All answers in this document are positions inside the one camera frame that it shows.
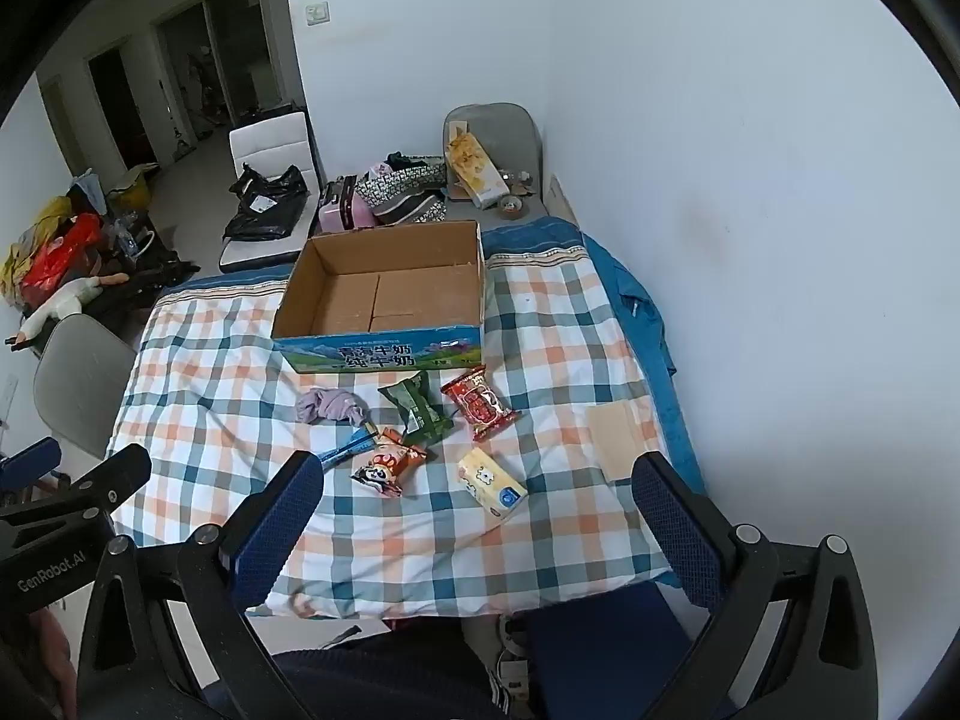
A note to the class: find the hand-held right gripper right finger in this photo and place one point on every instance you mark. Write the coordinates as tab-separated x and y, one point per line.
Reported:
675	525

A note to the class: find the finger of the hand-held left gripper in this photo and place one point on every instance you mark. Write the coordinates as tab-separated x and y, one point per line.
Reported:
30	461
112	476

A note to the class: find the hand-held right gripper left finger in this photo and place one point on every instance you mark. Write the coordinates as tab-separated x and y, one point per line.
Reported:
281	517

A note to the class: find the person's left forearm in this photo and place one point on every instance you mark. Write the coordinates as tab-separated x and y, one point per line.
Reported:
56	652

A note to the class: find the blue stick packet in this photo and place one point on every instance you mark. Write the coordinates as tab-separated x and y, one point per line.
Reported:
345	448

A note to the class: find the grey plastic chair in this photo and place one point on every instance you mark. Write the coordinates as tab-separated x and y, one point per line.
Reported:
82	375

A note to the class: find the beige cloth patch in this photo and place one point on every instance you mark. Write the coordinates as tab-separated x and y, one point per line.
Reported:
619	439

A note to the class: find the orange and white snack packet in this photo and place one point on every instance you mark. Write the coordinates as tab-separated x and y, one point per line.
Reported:
386	465

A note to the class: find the purple crumpled cloth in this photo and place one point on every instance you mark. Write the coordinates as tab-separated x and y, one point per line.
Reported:
330	405

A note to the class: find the blue seat cushion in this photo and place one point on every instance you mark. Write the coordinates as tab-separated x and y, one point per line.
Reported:
600	652

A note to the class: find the checkered blanket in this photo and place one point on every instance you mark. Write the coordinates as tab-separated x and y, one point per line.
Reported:
225	360

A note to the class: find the white goose plush toy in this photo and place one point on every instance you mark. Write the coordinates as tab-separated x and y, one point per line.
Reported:
67	301

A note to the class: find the green snack packet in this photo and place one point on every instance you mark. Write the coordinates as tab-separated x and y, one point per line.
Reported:
416	405

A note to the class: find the yellow snack box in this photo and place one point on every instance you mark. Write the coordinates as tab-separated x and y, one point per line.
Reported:
491	484

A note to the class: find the blue cloth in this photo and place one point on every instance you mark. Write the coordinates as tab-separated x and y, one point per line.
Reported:
645	330

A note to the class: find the red bag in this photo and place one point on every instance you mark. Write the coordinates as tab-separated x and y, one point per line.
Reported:
60	255

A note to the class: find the white power strip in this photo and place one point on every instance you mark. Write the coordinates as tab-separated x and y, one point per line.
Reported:
514	660

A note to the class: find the cardboard box with blue print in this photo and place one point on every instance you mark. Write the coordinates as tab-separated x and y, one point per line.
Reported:
337	300

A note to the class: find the red snack packet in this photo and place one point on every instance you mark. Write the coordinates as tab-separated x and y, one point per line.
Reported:
478	401

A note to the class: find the yellow bag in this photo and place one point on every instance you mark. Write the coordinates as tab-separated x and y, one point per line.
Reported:
34	229

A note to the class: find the open brown carton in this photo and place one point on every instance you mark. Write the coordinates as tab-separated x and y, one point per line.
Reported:
131	191

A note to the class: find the pink suitcase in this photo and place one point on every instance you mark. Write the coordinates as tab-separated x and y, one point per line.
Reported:
337	210

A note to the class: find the black plastic bag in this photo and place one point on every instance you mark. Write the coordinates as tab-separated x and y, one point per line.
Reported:
266	202

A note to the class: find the patterned tote bag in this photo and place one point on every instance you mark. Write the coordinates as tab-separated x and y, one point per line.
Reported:
401	191

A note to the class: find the tape roll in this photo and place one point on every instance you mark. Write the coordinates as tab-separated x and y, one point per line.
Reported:
511	205

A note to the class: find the white chair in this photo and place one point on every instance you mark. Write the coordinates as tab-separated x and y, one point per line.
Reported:
270	139

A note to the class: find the yellow carton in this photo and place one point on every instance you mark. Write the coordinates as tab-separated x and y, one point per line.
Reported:
474	165

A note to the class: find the grey padded chair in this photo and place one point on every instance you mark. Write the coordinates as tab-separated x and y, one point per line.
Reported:
510	135

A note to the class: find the glass sliding door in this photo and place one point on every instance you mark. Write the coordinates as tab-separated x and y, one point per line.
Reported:
225	52

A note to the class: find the white wall switch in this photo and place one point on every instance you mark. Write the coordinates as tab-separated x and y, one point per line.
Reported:
318	13

